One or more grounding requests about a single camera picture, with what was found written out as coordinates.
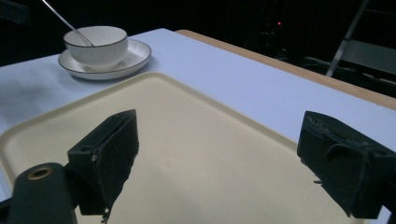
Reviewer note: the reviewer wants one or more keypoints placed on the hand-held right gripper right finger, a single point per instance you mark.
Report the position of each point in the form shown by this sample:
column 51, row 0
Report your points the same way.
column 342, row 161

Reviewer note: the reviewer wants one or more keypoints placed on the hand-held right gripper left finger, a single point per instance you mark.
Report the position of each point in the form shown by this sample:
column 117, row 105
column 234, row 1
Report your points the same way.
column 106, row 161

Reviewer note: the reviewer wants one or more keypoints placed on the cream plastic tray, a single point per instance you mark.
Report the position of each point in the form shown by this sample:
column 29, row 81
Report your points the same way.
column 193, row 149

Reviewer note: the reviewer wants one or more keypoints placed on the white saucer plate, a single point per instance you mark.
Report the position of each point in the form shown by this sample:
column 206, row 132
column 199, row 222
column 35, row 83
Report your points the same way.
column 130, row 60

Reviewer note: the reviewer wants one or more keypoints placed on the white ribbed bowl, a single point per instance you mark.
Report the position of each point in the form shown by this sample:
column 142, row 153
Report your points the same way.
column 99, row 46

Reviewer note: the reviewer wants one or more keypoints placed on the metal stand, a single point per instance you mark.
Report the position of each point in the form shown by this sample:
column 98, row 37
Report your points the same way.
column 348, row 34

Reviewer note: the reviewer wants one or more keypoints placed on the metal spoon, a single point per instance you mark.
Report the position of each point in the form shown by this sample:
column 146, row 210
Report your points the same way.
column 67, row 22

